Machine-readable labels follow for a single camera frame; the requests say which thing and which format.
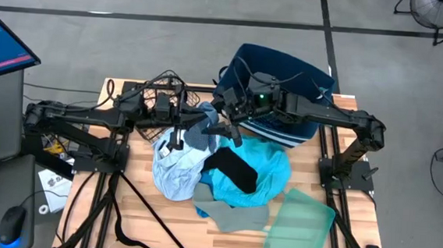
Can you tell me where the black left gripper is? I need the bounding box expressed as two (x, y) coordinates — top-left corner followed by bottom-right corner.
(136, 91), (211, 154)

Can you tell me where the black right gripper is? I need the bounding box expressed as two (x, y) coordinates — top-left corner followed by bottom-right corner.
(200, 84), (250, 148)

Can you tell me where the grey-blue sock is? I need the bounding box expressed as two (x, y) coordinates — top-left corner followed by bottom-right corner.
(183, 123), (222, 153)

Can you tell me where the black sock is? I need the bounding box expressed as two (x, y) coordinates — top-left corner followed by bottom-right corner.
(200, 144), (260, 195)

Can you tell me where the light blue patterned shirt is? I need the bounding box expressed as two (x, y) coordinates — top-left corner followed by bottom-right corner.
(148, 97), (226, 205)

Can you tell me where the turquoise fleece cloth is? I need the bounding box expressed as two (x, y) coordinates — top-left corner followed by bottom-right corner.
(193, 132), (296, 223)

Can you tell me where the grey-green knit cloth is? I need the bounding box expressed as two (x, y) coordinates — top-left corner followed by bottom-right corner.
(190, 182), (272, 237)

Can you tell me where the navy white striped fabric bin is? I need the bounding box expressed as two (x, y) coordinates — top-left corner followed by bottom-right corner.
(207, 40), (339, 151)

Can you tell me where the black bent metal bar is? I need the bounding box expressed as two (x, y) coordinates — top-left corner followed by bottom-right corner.
(104, 172), (197, 248)

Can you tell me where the white paper sheet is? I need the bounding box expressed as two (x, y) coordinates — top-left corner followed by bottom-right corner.
(35, 168), (74, 214)

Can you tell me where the grey desk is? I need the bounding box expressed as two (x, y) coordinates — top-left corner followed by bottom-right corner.
(0, 67), (47, 248)

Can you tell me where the computer monitor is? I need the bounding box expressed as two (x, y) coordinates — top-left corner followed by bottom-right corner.
(0, 2), (46, 88)

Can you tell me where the black computer mouse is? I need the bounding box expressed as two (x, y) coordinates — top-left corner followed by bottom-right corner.
(0, 204), (28, 248)

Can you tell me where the black floor fan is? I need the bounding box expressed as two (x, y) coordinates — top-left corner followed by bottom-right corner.
(391, 0), (443, 47)

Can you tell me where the black wire basket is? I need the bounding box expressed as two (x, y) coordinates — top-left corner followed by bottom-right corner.
(105, 66), (203, 147)

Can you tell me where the black metal table frame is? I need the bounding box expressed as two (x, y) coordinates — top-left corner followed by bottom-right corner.
(51, 76), (401, 248)

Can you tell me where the black floor cable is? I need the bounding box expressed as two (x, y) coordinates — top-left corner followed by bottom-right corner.
(23, 82), (102, 94)

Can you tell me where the yellow cable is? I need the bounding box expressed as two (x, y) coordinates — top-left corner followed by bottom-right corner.
(43, 138), (69, 155)

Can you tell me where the black mouse cable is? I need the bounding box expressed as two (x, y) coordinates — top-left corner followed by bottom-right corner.
(19, 186), (70, 213)

